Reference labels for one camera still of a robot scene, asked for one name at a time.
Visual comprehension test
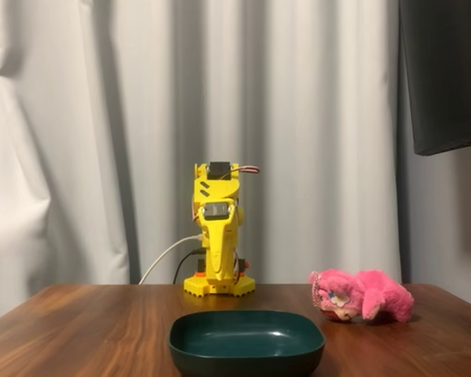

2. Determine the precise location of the yellow gripper body black servo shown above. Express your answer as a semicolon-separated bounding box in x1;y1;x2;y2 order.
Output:
198;199;237;229

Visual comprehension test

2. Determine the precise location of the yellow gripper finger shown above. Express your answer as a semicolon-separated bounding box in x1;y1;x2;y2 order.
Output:
202;224;237;281

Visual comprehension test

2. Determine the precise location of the pink plush bear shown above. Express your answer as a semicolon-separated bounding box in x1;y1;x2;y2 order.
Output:
308;268;415;325

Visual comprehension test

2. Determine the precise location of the dark green square bin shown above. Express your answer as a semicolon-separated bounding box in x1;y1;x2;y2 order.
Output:
167;309;326;377

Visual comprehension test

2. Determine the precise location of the white curtain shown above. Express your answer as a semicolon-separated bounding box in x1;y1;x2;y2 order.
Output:
0;0;404;327

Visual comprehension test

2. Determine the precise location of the black hanging cloth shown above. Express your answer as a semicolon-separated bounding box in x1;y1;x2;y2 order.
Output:
398;0;471;157

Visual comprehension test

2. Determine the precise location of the black cable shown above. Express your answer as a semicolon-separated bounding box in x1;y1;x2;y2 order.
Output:
172;247;205;286

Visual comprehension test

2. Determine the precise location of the red servo cable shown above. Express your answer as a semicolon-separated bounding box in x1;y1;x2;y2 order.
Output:
230;164;261;177

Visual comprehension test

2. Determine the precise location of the white cable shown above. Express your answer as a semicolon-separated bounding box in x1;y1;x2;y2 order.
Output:
138;234;203;286

